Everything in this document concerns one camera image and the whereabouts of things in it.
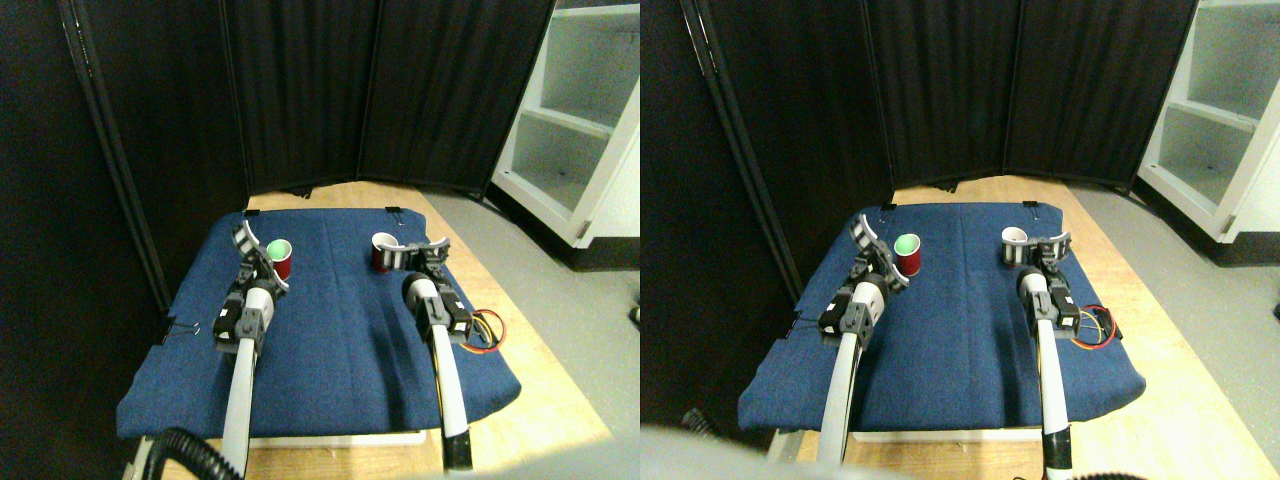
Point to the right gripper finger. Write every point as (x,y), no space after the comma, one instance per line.
(1059,243)
(402,256)
(1030,252)
(437,248)

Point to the curtain stand pole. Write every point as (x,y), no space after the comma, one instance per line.
(740,150)
(115,160)

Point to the green ball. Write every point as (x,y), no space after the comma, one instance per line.
(908,243)
(278,248)

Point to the white shelf unit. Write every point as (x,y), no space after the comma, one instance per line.
(1205,140)
(560,150)

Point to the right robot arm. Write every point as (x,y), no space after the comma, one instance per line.
(445,380)
(1048,380)

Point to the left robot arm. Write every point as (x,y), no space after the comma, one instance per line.
(240,400)
(842,400)

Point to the dark blue cloth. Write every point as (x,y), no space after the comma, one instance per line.
(340,350)
(950,350)

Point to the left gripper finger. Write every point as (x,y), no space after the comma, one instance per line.
(277,278)
(863,232)
(896,275)
(245,240)

